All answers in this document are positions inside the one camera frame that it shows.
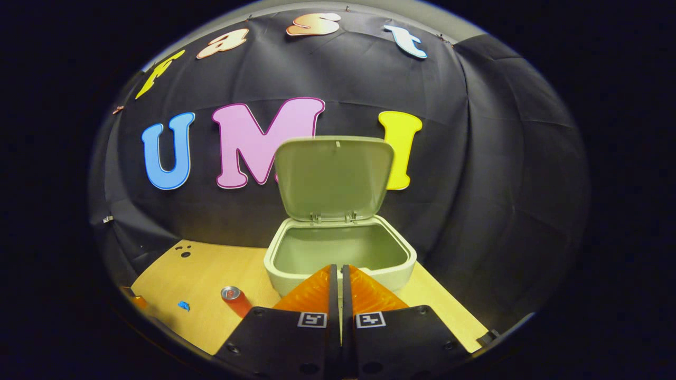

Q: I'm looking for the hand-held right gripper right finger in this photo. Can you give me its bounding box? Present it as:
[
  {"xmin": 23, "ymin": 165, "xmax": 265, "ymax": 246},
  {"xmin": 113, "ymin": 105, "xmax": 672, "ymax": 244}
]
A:
[{"xmin": 342, "ymin": 264, "xmax": 471, "ymax": 378}]

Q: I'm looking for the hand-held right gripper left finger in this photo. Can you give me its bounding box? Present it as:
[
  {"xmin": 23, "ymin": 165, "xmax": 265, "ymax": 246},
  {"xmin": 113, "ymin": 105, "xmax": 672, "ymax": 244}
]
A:
[{"xmin": 214, "ymin": 264, "xmax": 342, "ymax": 378}]

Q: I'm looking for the orange pop can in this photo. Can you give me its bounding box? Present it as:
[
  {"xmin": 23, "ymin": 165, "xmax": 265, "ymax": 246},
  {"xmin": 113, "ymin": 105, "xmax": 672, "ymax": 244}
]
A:
[{"xmin": 221, "ymin": 286, "xmax": 253, "ymax": 318}]

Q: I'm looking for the pale green desktop garbage bin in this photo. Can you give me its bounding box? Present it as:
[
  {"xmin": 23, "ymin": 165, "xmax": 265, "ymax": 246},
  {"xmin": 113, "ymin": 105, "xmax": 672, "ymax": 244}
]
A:
[{"xmin": 263, "ymin": 136, "xmax": 418, "ymax": 296}]

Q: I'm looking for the wooden desktop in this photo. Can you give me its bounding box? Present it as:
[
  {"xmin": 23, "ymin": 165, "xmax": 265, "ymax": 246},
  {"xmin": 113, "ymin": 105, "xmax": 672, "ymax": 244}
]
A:
[{"xmin": 129, "ymin": 240, "xmax": 489, "ymax": 355}]

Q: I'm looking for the black backdrop cloth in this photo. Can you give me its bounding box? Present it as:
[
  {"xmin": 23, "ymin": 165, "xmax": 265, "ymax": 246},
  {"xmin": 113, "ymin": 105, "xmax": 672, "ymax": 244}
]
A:
[{"xmin": 90, "ymin": 8, "xmax": 589, "ymax": 333}]

